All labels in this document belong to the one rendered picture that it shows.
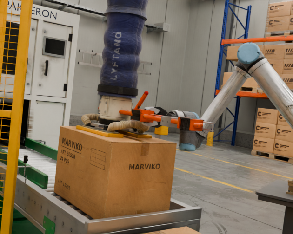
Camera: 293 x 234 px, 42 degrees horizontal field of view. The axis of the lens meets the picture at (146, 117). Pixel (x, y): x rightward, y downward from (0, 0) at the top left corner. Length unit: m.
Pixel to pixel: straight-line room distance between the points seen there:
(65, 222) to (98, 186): 0.23
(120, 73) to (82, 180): 0.60
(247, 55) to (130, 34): 0.62
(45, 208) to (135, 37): 1.02
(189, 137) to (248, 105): 9.92
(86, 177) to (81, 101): 9.69
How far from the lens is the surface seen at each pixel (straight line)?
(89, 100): 11.79
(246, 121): 11.99
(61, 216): 1.96
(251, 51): 2.08
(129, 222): 1.85
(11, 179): 2.35
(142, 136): 2.07
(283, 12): 10.18
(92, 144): 1.95
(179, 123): 1.68
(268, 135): 9.98
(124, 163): 1.85
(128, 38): 2.07
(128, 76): 2.06
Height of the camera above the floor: 1.17
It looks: 3 degrees down
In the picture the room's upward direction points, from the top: 6 degrees clockwise
